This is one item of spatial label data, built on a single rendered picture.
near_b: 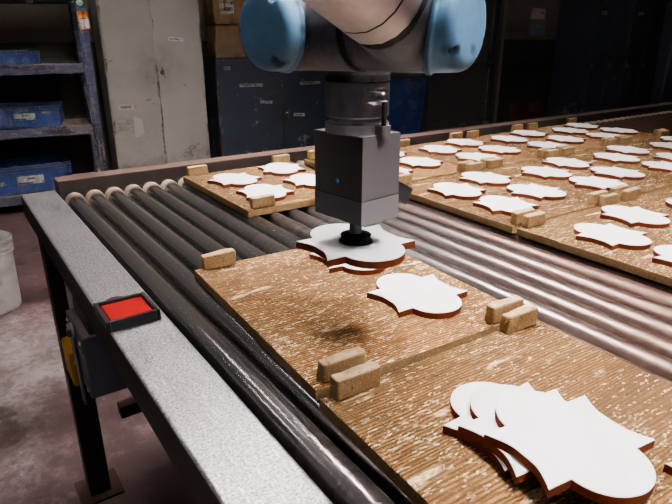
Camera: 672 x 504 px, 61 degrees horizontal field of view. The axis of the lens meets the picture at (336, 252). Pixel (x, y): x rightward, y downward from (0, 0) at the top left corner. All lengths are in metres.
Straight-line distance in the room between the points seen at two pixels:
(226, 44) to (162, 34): 0.60
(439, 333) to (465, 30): 0.42
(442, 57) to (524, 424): 0.34
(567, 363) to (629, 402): 0.09
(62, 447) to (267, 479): 1.70
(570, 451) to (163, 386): 0.45
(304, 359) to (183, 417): 0.16
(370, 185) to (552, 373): 0.31
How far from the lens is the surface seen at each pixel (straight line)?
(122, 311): 0.89
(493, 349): 0.75
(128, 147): 5.17
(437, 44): 0.48
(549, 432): 0.58
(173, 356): 0.78
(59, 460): 2.19
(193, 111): 5.24
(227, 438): 0.63
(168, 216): 1.36
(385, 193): 0.68
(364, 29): 0.45
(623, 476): 0.56
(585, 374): 0.74
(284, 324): 0.79
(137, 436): 2.19
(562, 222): 1.29
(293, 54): 0.55
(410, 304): 0.82
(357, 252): 0.68
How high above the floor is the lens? 1.31
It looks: 21 degrees down
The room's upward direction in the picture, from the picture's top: straight up
